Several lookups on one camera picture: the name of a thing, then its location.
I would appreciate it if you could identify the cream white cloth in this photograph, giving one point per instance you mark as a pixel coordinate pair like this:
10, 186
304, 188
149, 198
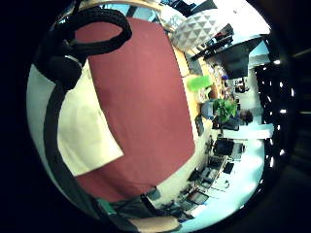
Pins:
87, 136

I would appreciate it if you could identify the dark red cloth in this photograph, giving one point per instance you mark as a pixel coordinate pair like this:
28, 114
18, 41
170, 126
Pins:
145, 97

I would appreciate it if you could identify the bright green object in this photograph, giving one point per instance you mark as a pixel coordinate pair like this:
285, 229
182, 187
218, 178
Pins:
199, 83

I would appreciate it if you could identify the black tablet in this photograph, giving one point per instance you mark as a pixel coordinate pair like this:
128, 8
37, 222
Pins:
199, 125

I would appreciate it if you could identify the blue plant pot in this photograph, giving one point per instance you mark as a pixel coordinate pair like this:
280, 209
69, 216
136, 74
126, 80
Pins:
207, 110

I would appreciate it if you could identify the the person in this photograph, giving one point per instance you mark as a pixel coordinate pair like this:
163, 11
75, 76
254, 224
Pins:
129, 207

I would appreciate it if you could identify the green potted plant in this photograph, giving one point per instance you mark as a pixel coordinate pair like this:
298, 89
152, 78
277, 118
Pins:
225, 109

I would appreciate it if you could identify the large black monitor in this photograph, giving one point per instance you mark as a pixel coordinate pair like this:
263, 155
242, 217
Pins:
236, 61

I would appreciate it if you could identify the small black monitor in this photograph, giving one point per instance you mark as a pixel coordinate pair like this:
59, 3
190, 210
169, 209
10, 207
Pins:
223, 147

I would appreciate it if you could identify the dark framed screen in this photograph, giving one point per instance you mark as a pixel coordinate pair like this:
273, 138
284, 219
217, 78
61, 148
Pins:
198, 197

